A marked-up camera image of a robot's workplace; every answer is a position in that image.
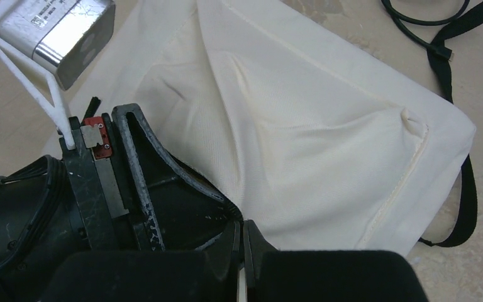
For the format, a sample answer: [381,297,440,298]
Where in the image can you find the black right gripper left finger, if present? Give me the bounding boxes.
[205,221,241,301]

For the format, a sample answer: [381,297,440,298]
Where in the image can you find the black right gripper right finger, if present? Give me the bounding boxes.
[242,220,277,301]

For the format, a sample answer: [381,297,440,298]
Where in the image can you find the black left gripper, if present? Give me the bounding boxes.
[61,104,243,251]

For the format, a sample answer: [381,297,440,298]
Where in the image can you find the beige canvas backpack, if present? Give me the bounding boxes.
[43,0,478,257]

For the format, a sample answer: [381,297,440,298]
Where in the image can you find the black coiled cable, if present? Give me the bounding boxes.
[380,0,472,61]

